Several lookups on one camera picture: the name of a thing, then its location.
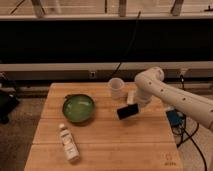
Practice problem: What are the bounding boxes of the white rectangular block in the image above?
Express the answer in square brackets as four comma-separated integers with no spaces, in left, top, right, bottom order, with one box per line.
[126,90,134,105]

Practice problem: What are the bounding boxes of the blue box on floor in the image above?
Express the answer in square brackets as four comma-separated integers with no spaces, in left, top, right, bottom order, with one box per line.
[166,110,185,127]

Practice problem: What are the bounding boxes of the white ceramic cup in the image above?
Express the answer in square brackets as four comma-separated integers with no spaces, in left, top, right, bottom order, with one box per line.
[108,78,125,99]

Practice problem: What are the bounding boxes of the black floor cable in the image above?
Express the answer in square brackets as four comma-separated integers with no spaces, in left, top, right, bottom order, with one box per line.
[171,74,208,171]

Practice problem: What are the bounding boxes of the white plastic bottle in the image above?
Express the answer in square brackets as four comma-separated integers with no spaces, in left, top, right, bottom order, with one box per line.
[59,123,80,162]

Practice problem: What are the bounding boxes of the black eraser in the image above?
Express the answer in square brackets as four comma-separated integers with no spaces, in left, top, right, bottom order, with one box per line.
[117,104,139,120]

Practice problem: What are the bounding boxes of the black object at left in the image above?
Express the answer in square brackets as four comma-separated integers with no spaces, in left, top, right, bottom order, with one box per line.
[0,72,20,125]

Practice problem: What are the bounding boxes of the green bowl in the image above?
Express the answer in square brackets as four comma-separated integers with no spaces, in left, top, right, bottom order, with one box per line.
[62,94,95,123]

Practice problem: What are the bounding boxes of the white wall outlet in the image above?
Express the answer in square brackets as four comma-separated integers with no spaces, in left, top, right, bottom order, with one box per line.
[90,71,96,79]

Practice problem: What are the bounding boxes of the black hanging cable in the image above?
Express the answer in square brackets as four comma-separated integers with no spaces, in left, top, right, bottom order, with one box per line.
[109,10,142,79]

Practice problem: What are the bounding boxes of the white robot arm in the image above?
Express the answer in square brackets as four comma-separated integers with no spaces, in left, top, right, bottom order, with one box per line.
[134,67,213,132]

